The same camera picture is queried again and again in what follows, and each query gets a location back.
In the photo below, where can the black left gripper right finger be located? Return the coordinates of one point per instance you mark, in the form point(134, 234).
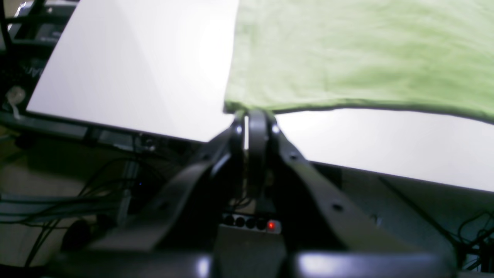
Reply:
point(326, 234)

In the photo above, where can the power strip with red light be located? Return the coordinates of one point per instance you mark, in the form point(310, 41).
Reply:
point(251, 223)

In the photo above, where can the green T-shirt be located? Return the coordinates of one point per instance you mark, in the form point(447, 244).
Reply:
point(433, 56)

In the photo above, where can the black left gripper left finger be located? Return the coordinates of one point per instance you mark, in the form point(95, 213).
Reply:
point(174, 234)

